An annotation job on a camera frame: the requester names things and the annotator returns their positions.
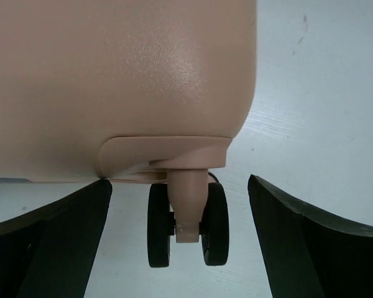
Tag pink hard-shell suitcase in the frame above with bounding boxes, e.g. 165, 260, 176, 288
0, 1, 257, 268

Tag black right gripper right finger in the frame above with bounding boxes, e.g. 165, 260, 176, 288
248, 175, 373, 297

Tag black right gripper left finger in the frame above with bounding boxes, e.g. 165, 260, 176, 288
0, 179, 113, 297

